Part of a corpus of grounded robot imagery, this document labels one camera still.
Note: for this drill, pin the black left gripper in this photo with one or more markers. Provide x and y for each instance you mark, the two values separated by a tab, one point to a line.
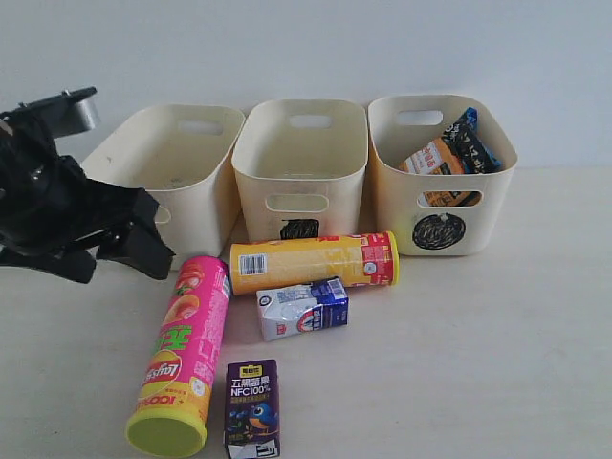
47	202

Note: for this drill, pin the pink Lays chips can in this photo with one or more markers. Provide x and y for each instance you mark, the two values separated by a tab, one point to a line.
170	416

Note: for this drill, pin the white blue milk carton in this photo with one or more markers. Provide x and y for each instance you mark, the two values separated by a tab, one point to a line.
302	308

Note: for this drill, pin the purple juice carton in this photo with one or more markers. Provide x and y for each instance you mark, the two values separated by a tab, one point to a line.
252	410

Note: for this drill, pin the orange snack bag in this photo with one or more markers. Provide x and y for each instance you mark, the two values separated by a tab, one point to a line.
437	158

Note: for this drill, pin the black blue snack bag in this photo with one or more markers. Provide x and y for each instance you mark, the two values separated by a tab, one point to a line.
462	139

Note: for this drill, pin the cream bin triangle mark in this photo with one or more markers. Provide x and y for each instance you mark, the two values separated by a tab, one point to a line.
181	154

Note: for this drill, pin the cream bin square mark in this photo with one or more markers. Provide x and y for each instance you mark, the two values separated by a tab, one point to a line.
300	166

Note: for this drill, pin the yellow chips can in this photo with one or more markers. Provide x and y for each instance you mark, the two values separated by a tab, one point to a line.
357	260

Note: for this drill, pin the cream bin circle mark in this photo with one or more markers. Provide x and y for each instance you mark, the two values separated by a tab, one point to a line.
434	215

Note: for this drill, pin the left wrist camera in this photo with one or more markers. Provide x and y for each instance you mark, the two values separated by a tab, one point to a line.
69	113

